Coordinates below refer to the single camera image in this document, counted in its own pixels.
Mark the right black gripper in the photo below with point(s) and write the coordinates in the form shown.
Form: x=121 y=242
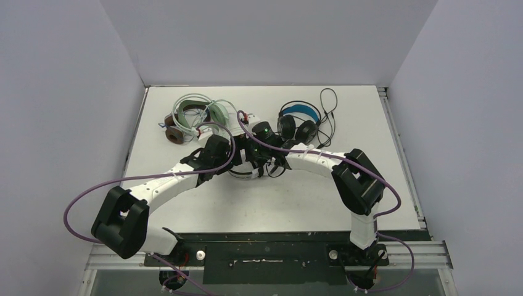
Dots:
x=258 y=164

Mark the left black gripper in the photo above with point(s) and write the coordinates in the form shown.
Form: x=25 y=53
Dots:
x=224 y=170

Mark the white black headphones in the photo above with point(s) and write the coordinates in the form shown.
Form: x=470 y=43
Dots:
x=248 y=171

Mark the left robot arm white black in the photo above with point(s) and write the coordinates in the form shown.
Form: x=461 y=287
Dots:
x=122 y=223

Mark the brown headphones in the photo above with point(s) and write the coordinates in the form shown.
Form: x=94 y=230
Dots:
x=174 y=133

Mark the mint green headphones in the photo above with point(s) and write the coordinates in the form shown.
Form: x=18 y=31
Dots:
x=219 y=113

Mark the black blue headphones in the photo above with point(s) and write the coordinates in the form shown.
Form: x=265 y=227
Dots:
x=299 y=121

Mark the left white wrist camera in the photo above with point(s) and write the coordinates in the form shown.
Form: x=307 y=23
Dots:
x=205 y=133

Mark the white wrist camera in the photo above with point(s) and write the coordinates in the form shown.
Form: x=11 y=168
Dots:
x=205 y=133
x=250 y=119

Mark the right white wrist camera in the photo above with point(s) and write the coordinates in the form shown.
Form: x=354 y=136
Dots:
x=250 y=119

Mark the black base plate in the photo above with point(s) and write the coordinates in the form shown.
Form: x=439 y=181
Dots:
x=277 y=257

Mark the aluminium frame rail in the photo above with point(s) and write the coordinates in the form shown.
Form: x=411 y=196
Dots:
x=382 y=92

